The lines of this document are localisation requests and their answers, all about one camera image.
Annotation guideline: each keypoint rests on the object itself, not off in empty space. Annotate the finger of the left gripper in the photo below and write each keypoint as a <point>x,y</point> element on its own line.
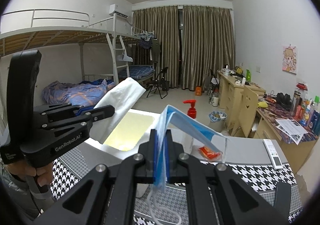
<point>65,109</point>
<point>90,114</point>

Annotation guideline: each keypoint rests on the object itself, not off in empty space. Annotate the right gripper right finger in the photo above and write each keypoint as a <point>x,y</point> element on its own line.
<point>216,195</point>

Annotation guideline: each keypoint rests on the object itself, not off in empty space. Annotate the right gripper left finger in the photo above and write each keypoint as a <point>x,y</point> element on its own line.
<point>106,195</point>

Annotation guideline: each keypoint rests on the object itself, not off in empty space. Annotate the white paper tissue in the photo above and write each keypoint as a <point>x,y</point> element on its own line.
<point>122,97</point>

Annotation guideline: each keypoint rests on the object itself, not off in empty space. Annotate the blue surgical face mask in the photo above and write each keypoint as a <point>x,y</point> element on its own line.
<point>186,131</point>

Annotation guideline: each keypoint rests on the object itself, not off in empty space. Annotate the person's left hand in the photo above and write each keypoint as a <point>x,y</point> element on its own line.
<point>23,169</point>

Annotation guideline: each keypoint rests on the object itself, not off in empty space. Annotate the blue plaid blanket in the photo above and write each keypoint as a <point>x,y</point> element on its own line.
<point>86,93</point>

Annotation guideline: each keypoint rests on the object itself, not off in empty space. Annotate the white foam box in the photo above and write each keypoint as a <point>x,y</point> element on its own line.
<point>110,146</point>

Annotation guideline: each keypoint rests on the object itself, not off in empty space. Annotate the red snack packet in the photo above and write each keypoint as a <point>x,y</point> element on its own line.
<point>209,154</point>

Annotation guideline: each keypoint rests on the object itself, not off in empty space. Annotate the houndstooth table cloth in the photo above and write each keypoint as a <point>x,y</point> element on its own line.
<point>71,167</point>

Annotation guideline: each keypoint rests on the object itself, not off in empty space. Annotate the white metal bunk bed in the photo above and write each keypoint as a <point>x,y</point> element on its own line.
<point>73,48</point>

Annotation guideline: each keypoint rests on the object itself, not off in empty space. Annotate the white pump lotion bottle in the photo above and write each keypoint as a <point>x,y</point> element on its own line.
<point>191,117</point>

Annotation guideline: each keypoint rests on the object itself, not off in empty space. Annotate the white remote control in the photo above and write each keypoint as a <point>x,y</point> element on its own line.
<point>273,155</point>

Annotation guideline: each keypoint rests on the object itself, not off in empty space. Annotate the black folding chair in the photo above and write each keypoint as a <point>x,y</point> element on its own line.
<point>160,84</point>

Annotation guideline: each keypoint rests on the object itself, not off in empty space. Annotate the grey waste bin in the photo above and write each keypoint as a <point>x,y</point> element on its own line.
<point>217,120</point>

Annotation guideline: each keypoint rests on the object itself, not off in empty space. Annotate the wooden smiley chair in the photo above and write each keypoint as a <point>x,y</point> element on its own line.
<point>247,113</point>

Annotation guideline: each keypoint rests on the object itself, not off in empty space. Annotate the printed paper sheet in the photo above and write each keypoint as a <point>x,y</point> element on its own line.
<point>292,128</point>

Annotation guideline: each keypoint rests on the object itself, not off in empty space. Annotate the orange floor box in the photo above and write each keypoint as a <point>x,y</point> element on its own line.
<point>198,91</point>

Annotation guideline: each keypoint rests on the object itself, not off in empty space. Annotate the white air conditioner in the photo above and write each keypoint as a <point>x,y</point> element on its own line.
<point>113,9</point>

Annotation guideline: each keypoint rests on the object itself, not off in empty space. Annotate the wooden desk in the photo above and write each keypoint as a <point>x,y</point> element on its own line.
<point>230,99</point>

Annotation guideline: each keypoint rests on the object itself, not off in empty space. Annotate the black headphones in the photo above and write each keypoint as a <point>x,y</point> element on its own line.
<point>284,100</point>

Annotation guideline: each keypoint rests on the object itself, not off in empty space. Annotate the brown curtains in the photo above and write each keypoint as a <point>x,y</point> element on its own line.
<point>194,39</point>

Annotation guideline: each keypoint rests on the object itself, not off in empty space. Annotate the anime girl wall picture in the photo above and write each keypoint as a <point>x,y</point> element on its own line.
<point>290,56</point>

